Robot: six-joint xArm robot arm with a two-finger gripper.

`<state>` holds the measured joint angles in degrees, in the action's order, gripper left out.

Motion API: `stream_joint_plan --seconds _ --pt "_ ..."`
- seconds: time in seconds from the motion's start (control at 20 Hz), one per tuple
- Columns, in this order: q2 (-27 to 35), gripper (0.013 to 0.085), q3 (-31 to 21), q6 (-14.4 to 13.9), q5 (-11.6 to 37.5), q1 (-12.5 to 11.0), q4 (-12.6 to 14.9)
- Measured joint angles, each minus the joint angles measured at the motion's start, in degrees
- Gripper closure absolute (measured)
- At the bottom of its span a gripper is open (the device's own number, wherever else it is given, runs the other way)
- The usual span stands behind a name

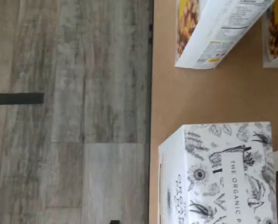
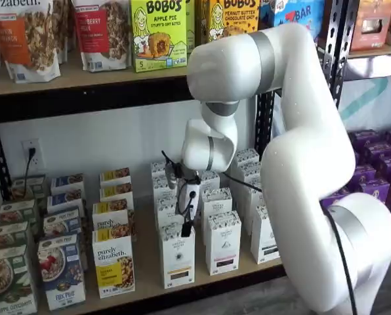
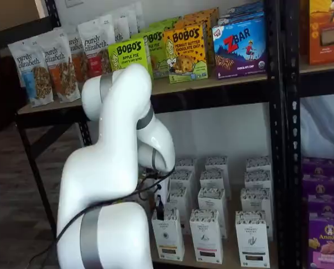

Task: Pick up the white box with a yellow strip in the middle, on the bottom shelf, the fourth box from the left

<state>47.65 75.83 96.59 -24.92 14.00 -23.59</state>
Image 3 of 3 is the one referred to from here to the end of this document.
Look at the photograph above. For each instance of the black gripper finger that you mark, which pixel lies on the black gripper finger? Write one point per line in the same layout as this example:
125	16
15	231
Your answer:
160	208

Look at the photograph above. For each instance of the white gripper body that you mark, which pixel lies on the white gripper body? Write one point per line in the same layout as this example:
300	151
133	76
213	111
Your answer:
163	187

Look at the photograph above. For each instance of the white box yellow strip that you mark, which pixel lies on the white box yellow strip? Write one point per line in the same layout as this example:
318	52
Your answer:
168	238
183	179
186	164
178	200

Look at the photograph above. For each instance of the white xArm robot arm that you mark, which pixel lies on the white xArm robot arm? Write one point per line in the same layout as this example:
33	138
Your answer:
99	168

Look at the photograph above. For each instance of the white box pink strip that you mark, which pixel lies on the white box pink strip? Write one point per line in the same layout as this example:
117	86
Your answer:
206	238
212	200
212	179
216	162

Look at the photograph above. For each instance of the white box black strip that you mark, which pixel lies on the white box black strip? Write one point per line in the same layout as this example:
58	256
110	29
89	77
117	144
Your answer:
258	179
255	200
251	241
258	164

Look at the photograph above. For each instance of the wooden shelf board with snacks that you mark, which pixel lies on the wooden shelf board with snacks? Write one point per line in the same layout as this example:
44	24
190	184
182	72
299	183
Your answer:
212	82

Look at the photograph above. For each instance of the black metal shelf rack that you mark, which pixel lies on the black metal shelf rack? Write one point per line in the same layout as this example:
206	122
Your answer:
288	196
273	140

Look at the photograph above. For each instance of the green Bobo's apple pie box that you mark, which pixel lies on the green Bobo's apple pie box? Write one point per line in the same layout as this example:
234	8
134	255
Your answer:
127	50
167	23
158	56

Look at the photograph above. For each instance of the yellow Bobo's peanut butter box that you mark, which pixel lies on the yellow Bobo's peanut butter box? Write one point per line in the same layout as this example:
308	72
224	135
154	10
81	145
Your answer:
185	56
195	21
203	12

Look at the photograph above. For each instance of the blue Zbar box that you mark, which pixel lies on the blue Zbar box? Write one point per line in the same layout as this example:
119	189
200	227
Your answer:
240	19
240	50
245	8

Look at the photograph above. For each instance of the purple Annie's box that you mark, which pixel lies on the purple Annie's box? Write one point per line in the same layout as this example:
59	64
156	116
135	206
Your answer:
326	206
321	186
319	168
328	243

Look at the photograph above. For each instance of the wooden shelf board orange boxes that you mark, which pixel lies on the wooden shelf board orange boxes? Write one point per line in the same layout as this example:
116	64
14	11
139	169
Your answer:
324	68

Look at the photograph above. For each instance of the orange snack box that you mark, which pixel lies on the orange snack box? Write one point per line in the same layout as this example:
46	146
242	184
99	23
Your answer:
328	33

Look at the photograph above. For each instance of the Purely Elizabeth bag orange label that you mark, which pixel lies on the Purely Elizabeth bag orange label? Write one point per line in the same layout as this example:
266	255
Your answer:
62	73
77	56

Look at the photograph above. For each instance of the Purely Elizabeth bag red label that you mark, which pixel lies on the Purely Elizabeth bag red label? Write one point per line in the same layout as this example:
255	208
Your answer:
95	47

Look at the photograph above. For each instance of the white Purely Elizabeth bag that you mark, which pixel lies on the white Purely Elizabeth bag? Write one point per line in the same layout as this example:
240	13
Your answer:
121	28
136	16

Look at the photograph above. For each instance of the white plastic sheet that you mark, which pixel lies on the white plastic sheet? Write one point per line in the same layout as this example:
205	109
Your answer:
324	126

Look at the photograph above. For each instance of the Purely Elizabeth bag blue label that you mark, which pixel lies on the Purely Elizabeth bag blue label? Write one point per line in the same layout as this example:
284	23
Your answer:
32	75

